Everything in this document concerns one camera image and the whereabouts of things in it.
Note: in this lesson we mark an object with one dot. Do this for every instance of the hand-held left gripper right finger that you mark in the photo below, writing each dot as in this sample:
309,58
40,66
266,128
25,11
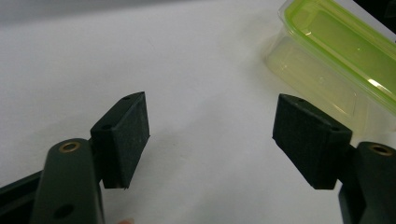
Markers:
311,140

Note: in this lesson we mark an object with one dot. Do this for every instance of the clear container with green lid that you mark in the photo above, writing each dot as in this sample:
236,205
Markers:
339,59

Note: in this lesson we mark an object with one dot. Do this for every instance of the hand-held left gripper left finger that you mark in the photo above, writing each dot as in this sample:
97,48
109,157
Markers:
120,141

